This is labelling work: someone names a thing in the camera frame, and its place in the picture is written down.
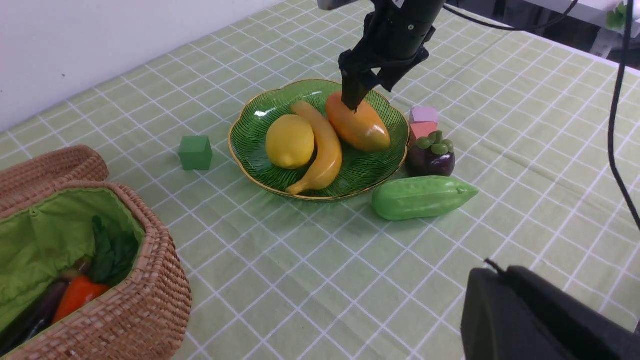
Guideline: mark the yellow toy banana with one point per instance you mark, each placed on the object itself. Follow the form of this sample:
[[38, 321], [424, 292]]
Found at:
[[329, 157]]

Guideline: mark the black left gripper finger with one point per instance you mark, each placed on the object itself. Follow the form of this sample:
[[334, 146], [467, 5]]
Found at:
[[515, 314]]

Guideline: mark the green foam cube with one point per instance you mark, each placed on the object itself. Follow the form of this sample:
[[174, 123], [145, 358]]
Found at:
[[195, 153]]

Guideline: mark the green glass leaf plate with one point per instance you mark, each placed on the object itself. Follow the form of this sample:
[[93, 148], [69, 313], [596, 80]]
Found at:
[[360, 171]]

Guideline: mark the red toy chili pepper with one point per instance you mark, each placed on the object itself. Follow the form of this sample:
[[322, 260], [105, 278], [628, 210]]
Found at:
[[115, 251]]

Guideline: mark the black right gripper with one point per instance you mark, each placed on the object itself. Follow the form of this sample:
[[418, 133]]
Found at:
[[393, 40]]

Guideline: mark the woven rattan basket lid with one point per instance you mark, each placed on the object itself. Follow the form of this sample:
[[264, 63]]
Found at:
[[24, 183]]

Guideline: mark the purple toy eggplant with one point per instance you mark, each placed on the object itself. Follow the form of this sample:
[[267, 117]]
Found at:
[[40, 313]]

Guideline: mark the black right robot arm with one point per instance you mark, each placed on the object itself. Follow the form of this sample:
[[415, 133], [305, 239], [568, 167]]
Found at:
[[393, 43]]

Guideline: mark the pink foam cube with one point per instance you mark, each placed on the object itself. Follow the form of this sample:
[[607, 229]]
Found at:
[[423, 114]]

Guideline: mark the woven rattan basket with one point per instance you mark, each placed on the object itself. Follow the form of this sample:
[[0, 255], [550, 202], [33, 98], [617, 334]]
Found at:
[[142, 318]]

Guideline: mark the purple toy mangosteen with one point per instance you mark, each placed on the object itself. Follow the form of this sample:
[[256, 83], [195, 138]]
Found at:
[[431, 155]]

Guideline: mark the orange toy mango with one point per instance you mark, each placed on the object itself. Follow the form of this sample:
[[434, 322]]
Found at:
[[363, 129]]

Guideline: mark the green toy bitter gourd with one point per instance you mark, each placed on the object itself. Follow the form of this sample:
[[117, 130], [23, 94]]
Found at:
[[421, 197]]

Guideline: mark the red foam cube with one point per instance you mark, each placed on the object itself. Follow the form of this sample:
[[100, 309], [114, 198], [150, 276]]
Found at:
[[421, 129]]

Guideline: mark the yellow toy lemon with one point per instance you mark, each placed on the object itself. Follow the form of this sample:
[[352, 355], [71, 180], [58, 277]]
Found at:
[[290, 142]]

